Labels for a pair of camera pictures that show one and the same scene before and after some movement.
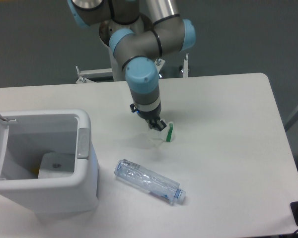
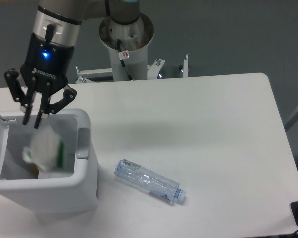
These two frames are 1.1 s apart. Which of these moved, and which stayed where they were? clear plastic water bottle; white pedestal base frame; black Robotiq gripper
Moved: black Robotiq gripper
Stayed: clear plastic water bottle; white pedestal base frame
